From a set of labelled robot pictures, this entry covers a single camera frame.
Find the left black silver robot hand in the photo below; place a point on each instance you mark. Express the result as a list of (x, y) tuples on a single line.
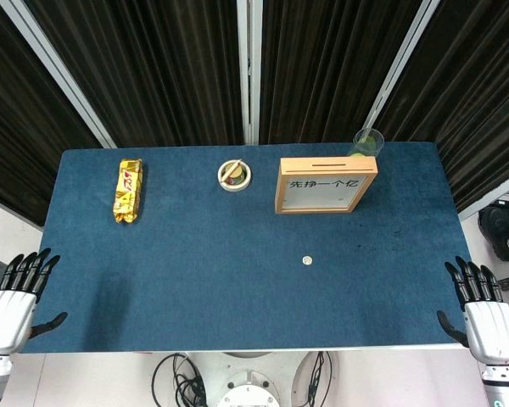
[(6, 316)]

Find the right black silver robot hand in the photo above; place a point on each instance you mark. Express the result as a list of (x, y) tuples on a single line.
[(490, 330)]

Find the small silver coin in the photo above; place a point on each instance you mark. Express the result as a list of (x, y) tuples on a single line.
[(307, 260)]

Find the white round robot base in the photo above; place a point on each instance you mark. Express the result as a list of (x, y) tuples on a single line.
[(248, 392)]

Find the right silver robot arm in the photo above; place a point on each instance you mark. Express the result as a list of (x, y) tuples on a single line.
[(505, 386)]

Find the black equipment on floor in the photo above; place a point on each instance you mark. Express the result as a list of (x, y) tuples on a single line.
[(502, 231)]

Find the yellow foil snack package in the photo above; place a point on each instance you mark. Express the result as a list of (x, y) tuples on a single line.
[(128, 191)]

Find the black pleated curtain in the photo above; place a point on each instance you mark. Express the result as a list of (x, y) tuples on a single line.
[(475, 85), (152, 72), (326, 68), (21, 140)]

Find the blue table cloth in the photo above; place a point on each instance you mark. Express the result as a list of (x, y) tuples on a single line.
[(216, 275)]

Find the clear cup with green contents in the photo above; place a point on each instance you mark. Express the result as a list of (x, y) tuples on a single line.
[(368, 144)]

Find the beige stick with red tip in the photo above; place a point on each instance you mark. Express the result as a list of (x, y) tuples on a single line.
[(231, 171)]

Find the green floral small jar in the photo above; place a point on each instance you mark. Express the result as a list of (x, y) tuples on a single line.
[(237, 174)]

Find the white round ceramic dish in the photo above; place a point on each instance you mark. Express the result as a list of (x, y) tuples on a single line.
[(245, 180)]

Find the white partition post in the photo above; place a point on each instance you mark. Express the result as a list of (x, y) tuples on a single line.
[(492, 197), (57, 72), (249, 72), (401, 59)]

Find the wooden frame coin box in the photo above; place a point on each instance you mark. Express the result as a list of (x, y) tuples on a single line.
[(326, 166)]

